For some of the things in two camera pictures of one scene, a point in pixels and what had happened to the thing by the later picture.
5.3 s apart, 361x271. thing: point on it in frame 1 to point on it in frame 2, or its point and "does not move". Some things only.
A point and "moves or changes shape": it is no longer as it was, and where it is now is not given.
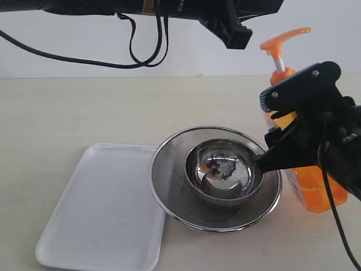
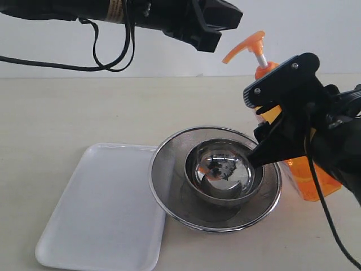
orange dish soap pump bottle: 308,182 moves or changes shape
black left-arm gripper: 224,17 to 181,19
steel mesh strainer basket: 168,189 does not move
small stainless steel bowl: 224,171 does not move
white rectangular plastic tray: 107,218 does not move
